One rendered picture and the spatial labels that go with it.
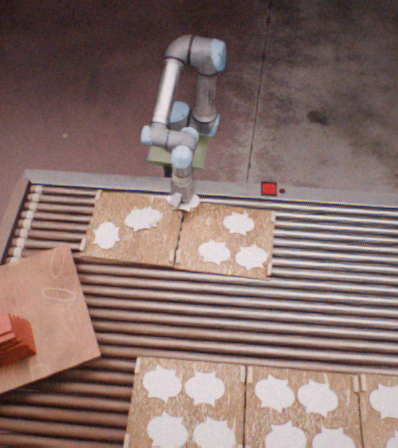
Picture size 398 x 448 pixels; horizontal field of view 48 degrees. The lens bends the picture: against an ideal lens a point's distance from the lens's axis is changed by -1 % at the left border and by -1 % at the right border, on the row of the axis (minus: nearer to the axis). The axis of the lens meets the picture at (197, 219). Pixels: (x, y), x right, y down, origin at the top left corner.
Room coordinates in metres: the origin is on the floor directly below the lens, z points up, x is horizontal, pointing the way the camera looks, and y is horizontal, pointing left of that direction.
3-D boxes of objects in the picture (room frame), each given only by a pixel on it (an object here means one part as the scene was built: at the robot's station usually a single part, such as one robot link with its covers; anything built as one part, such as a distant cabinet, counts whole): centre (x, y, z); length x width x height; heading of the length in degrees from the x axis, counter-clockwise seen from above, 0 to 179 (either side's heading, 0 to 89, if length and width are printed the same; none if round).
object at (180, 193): (1.11, 0.08, 1.17); 0.12 x 0.09 x 0.16; 150
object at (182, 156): (1.13, 0.06, 1.33); 0.09 x 0.08 x 0.11; 169
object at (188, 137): (1.23, 0.06, 1.33); 0.11 x 0.11 x 0.08; 79
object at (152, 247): (1.08, 0.29, 0.93); 0.41 x 0.35 x 0.02; 83
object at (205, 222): (1.02, -0.13, 0.93); 0.41 x 0.35 x 0.02; 82
